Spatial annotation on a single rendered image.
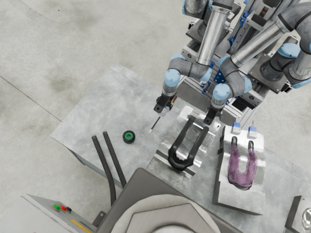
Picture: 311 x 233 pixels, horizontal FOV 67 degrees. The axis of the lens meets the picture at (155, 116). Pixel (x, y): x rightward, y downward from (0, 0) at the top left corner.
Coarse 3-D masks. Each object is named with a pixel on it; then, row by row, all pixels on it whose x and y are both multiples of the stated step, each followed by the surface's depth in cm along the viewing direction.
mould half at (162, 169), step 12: (192, 108) 154; (180, 120) 151; (168, 132) 146; (192, 132) 148; (216, 132) 149; (168, 144) 139; (180, 144) 142; (192, 144) 145; (204, 144) 146; (156, 156) 142; (180, 156) 136; (204, 156) 141; (156, 168) 140; (168, 168) 140; (192, 168) 134; (168, 180) 137; (180, 180) 138
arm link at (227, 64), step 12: (288, 12) 99; (300, 12) 95; (276, 24) 103; (288, 24) 100; (264, 36) 107; (276, 36) 105; (240, 48) 117; (252, 48) 111; (264, 48) 111; (228, 60) 120; (240, 60) 116; (228, 72) 120
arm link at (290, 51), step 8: (280, 48) 134; (288, 48) 132; (296, 48) 132; (272, 56) 143; (280, 56) 134; (288, 56) 131; (296, 56) 130; (272, 64) 142; (280, 64) 136; (288, 64) 132
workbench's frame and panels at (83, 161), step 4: (68, 148) 149; (72, 152) 178; (76, 156) 190; (80, 156) 148; (80, 160) 203; (84, 160) 189; (84, 164) 217; (88, 164) 196; (92, 164) 146; (92, 168) 208; (96, 168) 186; (100, 172) 196; (104, 172) 178; (104, 176) 206; (116, 180) 176; (116, 184) 204; (120, 184) 184
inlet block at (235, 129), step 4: (236, 116) 158; (236, 120) 157; (232, 124) 157; (236, 124) 155; (232, 128) 154; (236, 128) 152; (240, 128) 152; (232, 132) 153; (236, 132) 151; (240, 132) 151
